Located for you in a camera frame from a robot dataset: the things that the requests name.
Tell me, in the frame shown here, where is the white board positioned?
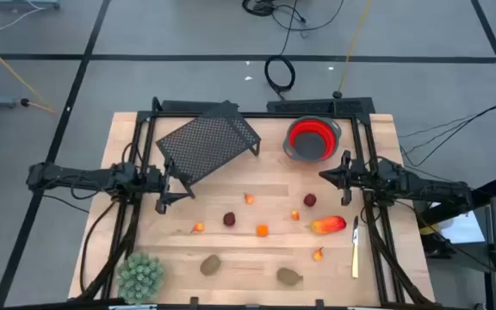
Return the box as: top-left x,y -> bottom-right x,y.
427,192 -> 488,245

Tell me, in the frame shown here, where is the black aluminium table frame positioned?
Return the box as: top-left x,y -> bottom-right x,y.
75,96 -> 437,308

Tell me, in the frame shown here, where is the thin black cable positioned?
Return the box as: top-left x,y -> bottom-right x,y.
398,104 -> 496,169

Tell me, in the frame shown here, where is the red-yellow toy mango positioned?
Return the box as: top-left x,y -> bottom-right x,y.
309,215 -> 347,236

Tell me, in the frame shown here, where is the black perforated metal rack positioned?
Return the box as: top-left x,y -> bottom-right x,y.
156,100 -> 262,200

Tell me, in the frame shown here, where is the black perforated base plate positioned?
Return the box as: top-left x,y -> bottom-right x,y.
266,96 -> 376,116

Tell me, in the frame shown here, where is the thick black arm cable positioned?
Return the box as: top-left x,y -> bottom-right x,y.
78,198 -> 122,296

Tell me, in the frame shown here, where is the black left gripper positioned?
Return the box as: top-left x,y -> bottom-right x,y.
144,157 -> 194,215

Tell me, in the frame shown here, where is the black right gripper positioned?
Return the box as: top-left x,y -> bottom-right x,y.
319,150 -> 372,207

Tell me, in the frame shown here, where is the black cable with coil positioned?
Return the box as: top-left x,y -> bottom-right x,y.
263,0 -> 305,102

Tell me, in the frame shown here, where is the white floor cable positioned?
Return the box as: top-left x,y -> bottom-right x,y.
0,0 -> 46,42

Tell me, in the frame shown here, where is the green potted plant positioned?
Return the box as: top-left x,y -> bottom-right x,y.
116,252 -> 166,306

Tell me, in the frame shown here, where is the brown-green toy kiwi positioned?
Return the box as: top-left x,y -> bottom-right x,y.
199,254 -> 222,276
276,267 -> 304,287

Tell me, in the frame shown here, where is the black cable bundle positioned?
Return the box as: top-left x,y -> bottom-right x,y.
242,0 -> 346,34

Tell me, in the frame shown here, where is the red collapsible colander grey rim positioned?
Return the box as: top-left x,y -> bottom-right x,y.
282,115 -> 343,163

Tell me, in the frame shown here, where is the knife with cream handle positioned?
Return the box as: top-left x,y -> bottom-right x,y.
350,215 -> 360,279

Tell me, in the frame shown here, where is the yellow cable with black plug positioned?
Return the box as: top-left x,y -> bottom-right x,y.
332,0 -> 372,99
0,32 -> 58,115

